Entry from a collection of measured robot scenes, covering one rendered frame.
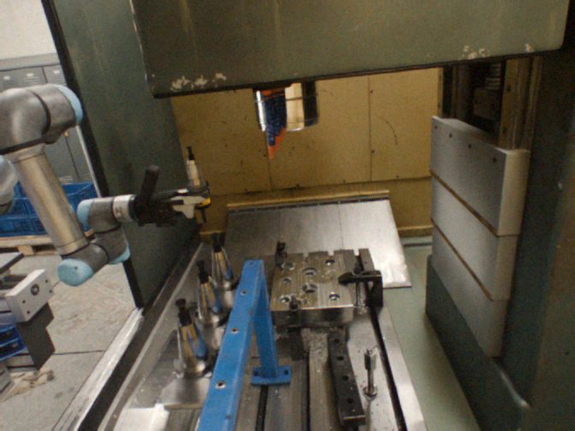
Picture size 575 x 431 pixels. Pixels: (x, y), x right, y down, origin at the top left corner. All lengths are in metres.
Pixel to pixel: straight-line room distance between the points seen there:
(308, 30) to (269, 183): 1.51
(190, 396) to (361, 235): 1.51
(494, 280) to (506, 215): 0.16
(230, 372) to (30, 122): 0.74
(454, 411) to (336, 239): 0.96
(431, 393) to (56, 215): 1.18
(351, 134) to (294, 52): 1.41
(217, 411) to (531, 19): 0.71
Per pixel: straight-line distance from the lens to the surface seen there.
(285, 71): 0.65
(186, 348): 0.61
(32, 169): 1.06
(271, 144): 0.82
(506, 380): 1.11
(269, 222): 2.08
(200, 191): 1.05
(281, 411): 0.97
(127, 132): 1.60
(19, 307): 1.31
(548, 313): 0.92
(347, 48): 0.66
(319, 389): 1.00
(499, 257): 0.95
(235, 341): 0.64
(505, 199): 0.89
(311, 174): 2.07
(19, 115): 1.07
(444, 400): 1.38
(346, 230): 2.00
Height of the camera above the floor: 1.63
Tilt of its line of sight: 22 degrees down
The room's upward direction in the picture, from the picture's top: 7 degrees counter-clockwise
